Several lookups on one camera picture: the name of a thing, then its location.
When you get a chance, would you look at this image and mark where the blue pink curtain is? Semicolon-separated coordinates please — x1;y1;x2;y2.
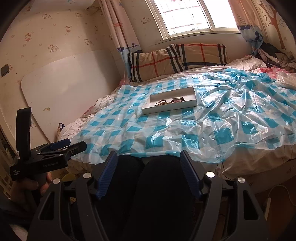
228;0;264;56

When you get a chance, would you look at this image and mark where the blue checkered plastic sheet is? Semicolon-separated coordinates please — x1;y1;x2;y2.
72;68;295;164

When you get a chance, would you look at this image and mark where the wardrobe with tree decal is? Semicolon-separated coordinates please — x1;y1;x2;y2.
252;1;295;55

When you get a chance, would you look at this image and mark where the pile of dark clothes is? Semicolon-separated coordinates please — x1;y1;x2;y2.
255;42;296;73

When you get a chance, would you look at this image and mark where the person's left hand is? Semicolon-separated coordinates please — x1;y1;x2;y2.
11;172;53;202

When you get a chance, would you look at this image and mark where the white leaning board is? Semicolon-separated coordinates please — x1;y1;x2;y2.
21;49;120;142

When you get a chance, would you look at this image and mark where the white shallow cardboard box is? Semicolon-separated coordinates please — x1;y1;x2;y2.
142;86;197;114

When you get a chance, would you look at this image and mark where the left plaid pillow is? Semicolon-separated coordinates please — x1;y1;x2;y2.
128;45;185;82

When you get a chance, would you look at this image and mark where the plaid pillow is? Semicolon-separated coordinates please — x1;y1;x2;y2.
128;45;185;82
169;43;230;71

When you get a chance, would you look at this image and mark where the dark wall switch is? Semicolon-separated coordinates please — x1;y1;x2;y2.
1;64;10;77

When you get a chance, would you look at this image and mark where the right plaid pillow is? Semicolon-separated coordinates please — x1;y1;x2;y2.
169;43;230;71

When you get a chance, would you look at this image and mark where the window with white frame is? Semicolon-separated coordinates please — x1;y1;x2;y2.
146;0;239;41

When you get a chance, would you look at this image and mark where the left patterned curtain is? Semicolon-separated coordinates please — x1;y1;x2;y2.
99;0;142;79

